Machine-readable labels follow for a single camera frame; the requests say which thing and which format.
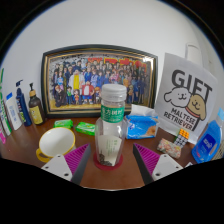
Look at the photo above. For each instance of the flat round red coaster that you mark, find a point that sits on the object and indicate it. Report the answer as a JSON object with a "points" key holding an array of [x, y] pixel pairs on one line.
{"points": [[118, 164]]}

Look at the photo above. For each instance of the small floral pouch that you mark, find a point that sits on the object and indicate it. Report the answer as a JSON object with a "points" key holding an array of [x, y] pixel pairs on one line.
{"points": [[169, 148]]}

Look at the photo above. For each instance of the colourful puzzle cube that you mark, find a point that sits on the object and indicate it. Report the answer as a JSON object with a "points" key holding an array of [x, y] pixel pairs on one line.
{"points": [[181, 137]]}

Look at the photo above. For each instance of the pink printed tall tube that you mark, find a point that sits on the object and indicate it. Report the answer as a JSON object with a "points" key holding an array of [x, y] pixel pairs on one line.
{"points": [[2, 136]]}

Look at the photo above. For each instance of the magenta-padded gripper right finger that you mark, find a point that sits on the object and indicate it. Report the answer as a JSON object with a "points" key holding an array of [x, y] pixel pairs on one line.
{"points": [[146, 160]]}

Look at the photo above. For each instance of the blue tissue pack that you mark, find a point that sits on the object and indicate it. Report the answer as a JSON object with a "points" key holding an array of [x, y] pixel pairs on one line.
{"points": [[141, 126]]}

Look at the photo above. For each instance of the white and green tall tube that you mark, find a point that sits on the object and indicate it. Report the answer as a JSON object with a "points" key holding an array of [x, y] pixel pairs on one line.
{"points": [[4, 113]]}

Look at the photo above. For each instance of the brown pump bottle yellow label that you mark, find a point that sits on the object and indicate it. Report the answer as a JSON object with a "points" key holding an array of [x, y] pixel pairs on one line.
{"points": [[36, 111]]}

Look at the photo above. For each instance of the black framed group picture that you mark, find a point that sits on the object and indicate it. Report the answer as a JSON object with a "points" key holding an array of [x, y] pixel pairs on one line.
{"points": [[83, 80]]}

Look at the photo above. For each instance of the blue detergent bottle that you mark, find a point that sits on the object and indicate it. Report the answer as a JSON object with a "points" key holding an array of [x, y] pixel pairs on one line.
{"points": [[208, 143]]}

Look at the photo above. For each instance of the dark blue pump bottle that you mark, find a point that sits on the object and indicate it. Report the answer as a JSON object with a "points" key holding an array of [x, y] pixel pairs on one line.
{"points": [[23, 108]]}

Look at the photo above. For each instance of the clear plastic drink bottle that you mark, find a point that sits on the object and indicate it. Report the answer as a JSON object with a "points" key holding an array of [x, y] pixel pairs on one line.
{"points": [[111, 133]]}

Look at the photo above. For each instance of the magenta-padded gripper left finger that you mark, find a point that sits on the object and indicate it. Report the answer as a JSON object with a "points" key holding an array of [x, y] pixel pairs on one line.
{"points": [[77, 159]]}

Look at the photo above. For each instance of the white lotion bottle blue cap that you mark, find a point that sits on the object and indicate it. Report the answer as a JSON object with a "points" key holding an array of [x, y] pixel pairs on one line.
{"points": [[14, 115]]}

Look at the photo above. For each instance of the white paper gift bag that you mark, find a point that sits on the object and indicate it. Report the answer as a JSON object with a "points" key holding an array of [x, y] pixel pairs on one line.
{"points": [[186, 96]]}

